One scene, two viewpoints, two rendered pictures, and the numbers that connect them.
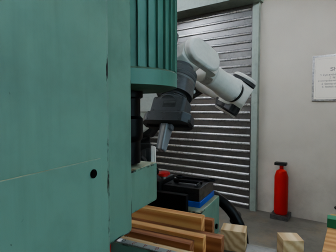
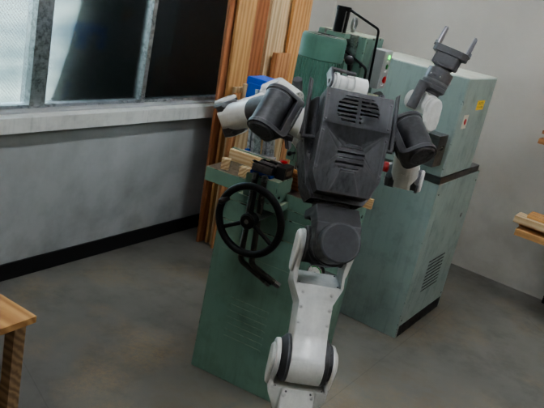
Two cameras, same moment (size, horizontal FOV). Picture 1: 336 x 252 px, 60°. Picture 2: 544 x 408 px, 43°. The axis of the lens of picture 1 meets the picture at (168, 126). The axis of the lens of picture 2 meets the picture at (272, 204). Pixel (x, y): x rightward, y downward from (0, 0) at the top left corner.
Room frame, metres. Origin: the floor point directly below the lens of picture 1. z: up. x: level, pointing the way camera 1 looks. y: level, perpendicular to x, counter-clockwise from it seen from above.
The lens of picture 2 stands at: (3.25, -0.15, 1.69)
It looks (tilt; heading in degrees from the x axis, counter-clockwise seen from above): 18 degrees down; 177
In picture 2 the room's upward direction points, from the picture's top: 12 degrees clockwise
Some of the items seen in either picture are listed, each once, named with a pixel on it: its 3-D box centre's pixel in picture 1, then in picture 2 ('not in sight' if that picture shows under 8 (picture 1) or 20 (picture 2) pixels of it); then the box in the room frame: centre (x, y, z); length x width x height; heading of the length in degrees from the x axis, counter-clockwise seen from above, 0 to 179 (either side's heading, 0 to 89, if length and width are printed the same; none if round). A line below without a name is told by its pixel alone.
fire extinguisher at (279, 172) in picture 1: (281, 190); not in sight; (3.09, -1.22, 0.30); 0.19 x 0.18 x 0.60; 146
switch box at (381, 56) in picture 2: not in sight; (378, 68); (0.27, 0.34, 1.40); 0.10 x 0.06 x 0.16; 154
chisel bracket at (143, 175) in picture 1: (118, 192); (301, 152); (0.48, 0.08, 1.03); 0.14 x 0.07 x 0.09; 154
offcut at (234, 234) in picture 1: (233, 237); (245, 172); (0.55, -0.13, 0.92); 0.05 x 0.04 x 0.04; 70
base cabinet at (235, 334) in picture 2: not in sight; (278, 291); (0.39, 0.12, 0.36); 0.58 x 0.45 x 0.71; 154
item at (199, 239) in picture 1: (138, 237); not in sight; (0.53, 0.05, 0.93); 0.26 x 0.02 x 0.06; 64
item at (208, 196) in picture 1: (179, 186); (272, 168); (0.66, -0.03, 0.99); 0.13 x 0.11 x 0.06; 64
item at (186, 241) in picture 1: (133, 243); not in sight; (0.51, 0.06, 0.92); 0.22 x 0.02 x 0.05; 64
